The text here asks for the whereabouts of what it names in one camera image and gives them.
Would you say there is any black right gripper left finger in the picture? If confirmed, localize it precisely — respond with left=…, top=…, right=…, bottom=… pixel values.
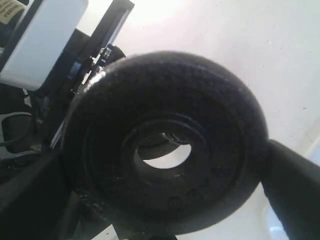
left=0, top=152, right=77, bottom=240

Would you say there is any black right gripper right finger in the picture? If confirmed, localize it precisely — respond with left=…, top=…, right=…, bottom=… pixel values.
left=259, top=139, right=320, bottom=240

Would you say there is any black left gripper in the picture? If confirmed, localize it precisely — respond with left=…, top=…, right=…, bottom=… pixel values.
left=0, top=0, right=134, bottom=184

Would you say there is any black weight plate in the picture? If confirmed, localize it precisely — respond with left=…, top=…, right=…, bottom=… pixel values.
left=61, top=51, right=268, bottom=235

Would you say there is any chrome threaded dumbbell bar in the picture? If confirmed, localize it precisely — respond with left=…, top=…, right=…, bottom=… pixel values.
left=137, top=132, right=189, bottom=160

